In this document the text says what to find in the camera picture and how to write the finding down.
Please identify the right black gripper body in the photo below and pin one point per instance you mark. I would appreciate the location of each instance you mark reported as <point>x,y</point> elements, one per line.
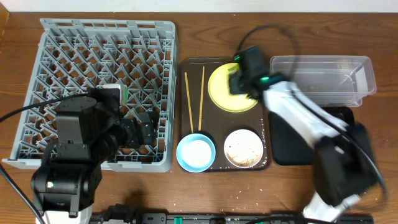
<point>237,84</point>

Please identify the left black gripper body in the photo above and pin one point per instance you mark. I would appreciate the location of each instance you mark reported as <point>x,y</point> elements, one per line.
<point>137,133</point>

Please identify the wooden chopstick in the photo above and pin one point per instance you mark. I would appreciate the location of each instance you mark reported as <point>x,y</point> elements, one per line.
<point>188,102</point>
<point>201,98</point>

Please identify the white round bowl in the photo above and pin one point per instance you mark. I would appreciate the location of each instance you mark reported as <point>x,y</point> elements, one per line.
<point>243,148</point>

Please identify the green orange snack wrapper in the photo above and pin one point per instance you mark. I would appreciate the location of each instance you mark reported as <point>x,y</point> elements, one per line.
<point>234,69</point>

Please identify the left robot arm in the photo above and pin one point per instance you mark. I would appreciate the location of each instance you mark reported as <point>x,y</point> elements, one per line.
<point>90,130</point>

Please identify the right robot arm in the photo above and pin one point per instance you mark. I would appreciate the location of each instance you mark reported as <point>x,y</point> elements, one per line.
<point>343,161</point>

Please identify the yellow round plate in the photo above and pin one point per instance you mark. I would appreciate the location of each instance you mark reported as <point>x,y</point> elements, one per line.
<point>218,90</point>

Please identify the dark brown serving tray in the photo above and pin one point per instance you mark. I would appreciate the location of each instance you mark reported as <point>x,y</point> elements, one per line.
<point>217,124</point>

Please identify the light blue bowl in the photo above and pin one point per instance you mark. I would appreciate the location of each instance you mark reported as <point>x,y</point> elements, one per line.
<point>195,153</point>

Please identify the black plastic tray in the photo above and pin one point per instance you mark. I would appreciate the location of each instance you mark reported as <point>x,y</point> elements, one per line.
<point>288,147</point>

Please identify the clear plastic bin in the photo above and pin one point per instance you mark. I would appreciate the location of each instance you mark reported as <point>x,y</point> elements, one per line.
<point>330,80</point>

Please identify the grey plastic dish rack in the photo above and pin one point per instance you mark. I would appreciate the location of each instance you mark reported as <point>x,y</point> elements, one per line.
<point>75,54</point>

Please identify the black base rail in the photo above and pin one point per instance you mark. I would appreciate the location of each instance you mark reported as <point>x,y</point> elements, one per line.
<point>161,218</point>

